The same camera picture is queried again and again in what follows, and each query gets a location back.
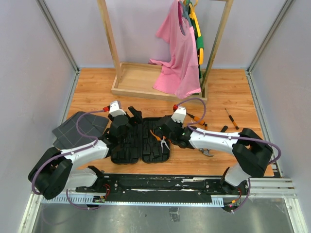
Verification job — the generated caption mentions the orange black pliers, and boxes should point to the orange black pliers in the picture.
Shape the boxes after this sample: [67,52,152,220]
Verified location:
[150,130,170,153]

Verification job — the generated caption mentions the black plastic tool case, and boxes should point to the black plastic tool case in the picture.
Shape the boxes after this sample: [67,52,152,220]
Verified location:
[110,117,171,165]

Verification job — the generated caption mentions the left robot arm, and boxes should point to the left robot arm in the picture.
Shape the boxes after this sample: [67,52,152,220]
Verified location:
[28,100,143,200]

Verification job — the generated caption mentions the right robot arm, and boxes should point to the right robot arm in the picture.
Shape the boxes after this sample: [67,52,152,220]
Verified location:
[155,106,273,194]

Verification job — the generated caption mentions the wooden clothes rack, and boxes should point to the wooden clothes rack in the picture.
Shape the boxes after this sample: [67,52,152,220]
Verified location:
[97,0,233,102]

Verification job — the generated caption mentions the claw hammer black grip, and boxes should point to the claw hammer black grip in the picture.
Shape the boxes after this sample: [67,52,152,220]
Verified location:
[198,125,229,157]

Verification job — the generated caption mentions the small orange black screwdriver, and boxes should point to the small orange black screwdriver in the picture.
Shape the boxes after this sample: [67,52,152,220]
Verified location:
[225,108,239,130]

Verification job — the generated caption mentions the dark grey folded cloth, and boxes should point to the dark grey folded cloth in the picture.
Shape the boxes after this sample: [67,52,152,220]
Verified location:
[52,111,109,150]

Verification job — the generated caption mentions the pink t-shirt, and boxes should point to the pink t-shirt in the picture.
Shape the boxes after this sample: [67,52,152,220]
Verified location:
[149,0,201,99]

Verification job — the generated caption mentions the green yellow hangers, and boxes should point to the green yellow hangers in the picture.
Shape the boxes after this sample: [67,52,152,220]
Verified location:
[183,0,204,79]

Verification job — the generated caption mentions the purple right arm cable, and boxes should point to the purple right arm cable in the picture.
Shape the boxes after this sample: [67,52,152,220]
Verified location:
[175,98,282,214]

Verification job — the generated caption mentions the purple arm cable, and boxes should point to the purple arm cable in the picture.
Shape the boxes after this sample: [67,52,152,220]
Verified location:
[31,108,110,211]
[175,98,282,214]

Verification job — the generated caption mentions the orange grid handle tool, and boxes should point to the orange grid handle tool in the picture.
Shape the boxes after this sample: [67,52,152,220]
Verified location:
[187,113,206,126]

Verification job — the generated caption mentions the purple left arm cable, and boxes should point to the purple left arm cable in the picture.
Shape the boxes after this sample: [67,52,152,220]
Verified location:
[31,108,110,211]

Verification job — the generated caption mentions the grey cable duct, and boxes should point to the grey cable duct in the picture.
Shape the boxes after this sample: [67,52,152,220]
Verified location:
[42,193,224,207]

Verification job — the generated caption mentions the left aluminium frame post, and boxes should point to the left aluminium frame post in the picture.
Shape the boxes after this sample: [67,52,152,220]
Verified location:
[35,0,80,73]

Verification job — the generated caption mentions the aluminium frame post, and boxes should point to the aluminium frame post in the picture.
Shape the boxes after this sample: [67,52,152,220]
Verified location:
[35,0,80,73]
[246,0,296,73]

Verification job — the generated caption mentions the right aluminium frame post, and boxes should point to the right aluminium frame post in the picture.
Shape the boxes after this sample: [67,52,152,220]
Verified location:
[246,0,296,73]

